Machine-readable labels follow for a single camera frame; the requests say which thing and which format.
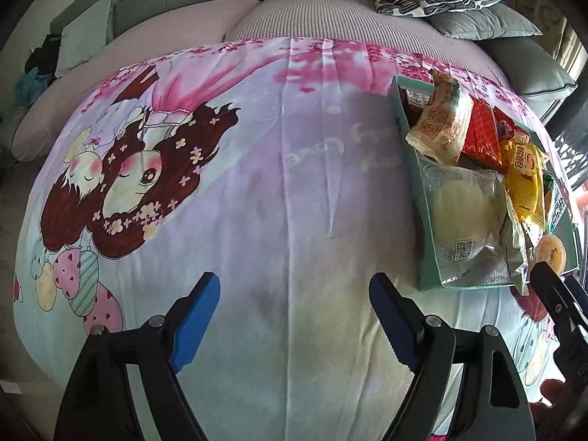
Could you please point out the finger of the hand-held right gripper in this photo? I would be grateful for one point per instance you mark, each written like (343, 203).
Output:
(576, 289)
(551, 289)

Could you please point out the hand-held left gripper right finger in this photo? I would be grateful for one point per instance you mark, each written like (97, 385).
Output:
(390, 317)

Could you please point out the pink seat cushion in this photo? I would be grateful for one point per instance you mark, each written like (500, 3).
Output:
(151, 41)
(321, 14)

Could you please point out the red patterned snack packet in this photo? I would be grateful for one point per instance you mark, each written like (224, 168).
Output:
(482, 138)

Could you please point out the green cardboard box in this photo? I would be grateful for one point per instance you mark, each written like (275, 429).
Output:
(425, 257)

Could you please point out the teal cloth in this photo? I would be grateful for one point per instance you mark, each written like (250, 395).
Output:
(32, 89)

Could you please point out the pale white pillow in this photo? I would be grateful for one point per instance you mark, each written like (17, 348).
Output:
(85, 36)

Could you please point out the white green snack packet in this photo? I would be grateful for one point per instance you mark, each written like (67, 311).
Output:
(560, 211)

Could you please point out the beige barcode snack packet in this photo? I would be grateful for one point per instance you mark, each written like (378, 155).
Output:
(441, 124)

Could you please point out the printed cartoon blanket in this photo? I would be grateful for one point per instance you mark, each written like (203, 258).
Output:
(285, 170)

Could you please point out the dark clothes pile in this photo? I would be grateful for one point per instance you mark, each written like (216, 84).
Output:
(43, 55)

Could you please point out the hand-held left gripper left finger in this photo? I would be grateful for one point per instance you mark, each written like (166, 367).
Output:
(197, 317)

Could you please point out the round bun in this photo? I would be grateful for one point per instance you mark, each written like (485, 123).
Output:
(464, 211)

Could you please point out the grey pillow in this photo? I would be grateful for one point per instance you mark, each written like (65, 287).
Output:
(487, 25)

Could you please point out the red gold snack packet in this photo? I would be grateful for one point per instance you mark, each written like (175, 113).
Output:
(505, 126)

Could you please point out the yellow zip bag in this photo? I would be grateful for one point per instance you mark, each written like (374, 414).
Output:
(523, 183)

